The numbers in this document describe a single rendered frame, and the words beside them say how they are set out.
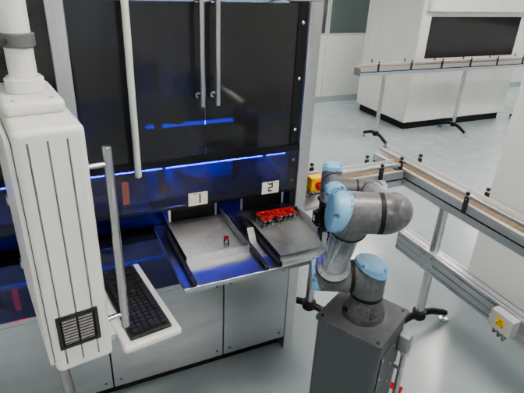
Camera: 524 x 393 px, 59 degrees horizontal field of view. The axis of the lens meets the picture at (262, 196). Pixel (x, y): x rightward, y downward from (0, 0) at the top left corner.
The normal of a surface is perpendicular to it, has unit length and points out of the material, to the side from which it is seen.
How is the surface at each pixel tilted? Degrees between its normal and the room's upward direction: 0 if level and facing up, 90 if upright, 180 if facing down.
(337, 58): 90
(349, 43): 90
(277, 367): 0
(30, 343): 90
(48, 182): 90
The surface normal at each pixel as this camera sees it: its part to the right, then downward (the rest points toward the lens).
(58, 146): 0.53, 0.40
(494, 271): -0.91, 0.15
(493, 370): 0.04, -0.90
